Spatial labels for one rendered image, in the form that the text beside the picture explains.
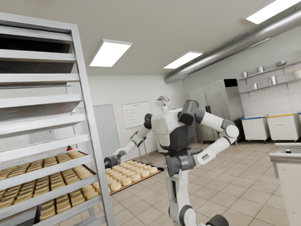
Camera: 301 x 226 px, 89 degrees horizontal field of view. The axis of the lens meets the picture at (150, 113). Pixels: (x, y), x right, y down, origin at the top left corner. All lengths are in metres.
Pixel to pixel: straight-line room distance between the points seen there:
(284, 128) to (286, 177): 3.59
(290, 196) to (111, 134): 4.48
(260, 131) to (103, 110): 4.65
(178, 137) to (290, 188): 0.87
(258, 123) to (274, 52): 2.03
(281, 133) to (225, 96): 1.66
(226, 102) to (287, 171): 3.85
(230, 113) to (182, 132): 4.12
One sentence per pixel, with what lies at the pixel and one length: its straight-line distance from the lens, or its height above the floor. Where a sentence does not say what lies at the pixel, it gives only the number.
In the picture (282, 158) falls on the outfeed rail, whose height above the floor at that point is 0.87.
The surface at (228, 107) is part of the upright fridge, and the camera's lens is 5.18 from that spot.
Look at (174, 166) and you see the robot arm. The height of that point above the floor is 1.05.
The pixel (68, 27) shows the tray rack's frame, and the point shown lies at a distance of 0.83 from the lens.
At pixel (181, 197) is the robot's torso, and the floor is 0.74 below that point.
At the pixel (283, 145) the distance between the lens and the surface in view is 1.78.
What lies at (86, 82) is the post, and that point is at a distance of 0.74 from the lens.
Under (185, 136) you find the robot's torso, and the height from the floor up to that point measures 1.16.
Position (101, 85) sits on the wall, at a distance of 5.28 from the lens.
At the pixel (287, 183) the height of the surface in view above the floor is 0.69.
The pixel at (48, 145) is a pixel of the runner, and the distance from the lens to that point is 0.72.
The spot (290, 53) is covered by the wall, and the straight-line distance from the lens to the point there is 5.65.
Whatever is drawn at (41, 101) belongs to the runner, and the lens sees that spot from 0.73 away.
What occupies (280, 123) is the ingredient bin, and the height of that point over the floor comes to 0.55.
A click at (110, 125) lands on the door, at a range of 5.17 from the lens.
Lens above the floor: 1.35
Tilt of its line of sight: 2 degrees up
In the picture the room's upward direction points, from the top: 11 degrees counter-clockwise
